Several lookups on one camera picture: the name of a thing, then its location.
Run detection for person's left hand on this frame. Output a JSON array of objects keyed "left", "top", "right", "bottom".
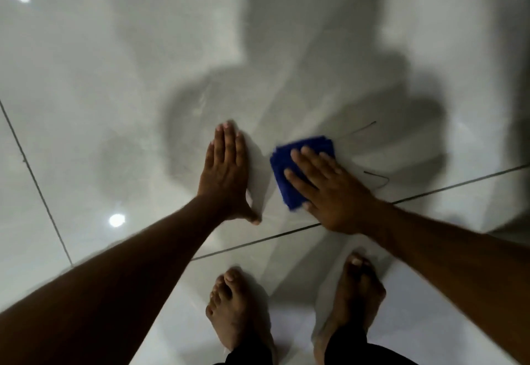
[{"left": 197, "top": 121, "right": 262, "bottom": 226}]

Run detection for person's right hand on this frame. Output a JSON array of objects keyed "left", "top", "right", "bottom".
[{"left": 283, "top": 146, "right": 392, "bottom": 236}]

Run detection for blue cleaning cloth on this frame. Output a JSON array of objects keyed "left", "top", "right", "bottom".
[{"left": 270, "top": 136, "right": 335, "bottom": 211}]

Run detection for person's left forearm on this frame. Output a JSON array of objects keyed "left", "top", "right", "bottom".
[{"left": 0, "top": 194, "right": 226, "bottom": 365}]

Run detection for person's right forearm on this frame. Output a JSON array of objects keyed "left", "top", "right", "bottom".
[{"left": 369, "top": 201, "right": 530, "bottom": 365}]

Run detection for person's left foot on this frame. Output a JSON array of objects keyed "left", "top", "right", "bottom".
[{"left": 205, "top": 267, "right": 277, "bottom": 365}]

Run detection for person's foot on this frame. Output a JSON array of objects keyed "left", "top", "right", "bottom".
[
  {"left": 312, "top": 252, "right": 387, "bottom": 365},
  {"left": 205, "top": 267, "right": 277, "bottom": 365}
]

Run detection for person's right foot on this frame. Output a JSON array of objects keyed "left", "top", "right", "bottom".
[{"left": 312, "top": 252, "right": 387, "bottom": 365}]

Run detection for black trousers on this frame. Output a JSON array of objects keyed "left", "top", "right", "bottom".
[{"left": 212, "top": 327, "right": 420, "bottom": 365}]

